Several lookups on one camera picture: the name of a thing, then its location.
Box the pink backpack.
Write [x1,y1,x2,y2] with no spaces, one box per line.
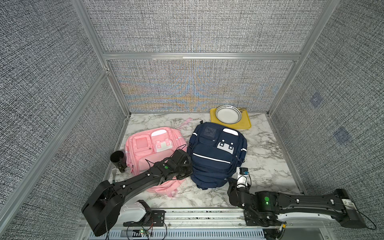
[125,117,193,198]

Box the navy blue backpack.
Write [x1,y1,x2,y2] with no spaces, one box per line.
[187,122,248,190]

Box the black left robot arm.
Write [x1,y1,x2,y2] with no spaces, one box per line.
[82,160,192,237]

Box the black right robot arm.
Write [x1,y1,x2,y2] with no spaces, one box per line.
[228,177,367,229]

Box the black cup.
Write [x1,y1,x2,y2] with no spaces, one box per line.
[110,151,127,173]

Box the white bowl dotted rim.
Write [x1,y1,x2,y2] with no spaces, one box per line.
[215,105,242,124]

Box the yellow cutting board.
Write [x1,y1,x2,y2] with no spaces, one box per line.
[210,108,252,130]

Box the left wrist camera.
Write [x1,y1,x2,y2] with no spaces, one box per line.
[169,149,191,166]

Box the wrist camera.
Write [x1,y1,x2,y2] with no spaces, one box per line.
[236,167,251,188]
[169,149,191,166]

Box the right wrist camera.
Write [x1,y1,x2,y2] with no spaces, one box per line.
[236,167,251,188]

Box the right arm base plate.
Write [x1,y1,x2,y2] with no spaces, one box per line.
[244,210,282,228]

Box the aluminium mounting rail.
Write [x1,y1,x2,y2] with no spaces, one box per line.
[74,207,331,240]

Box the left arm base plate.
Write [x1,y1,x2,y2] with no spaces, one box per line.
[123,210,166,227]

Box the green handled fork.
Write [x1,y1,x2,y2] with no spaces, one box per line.
[112,167,117,184]

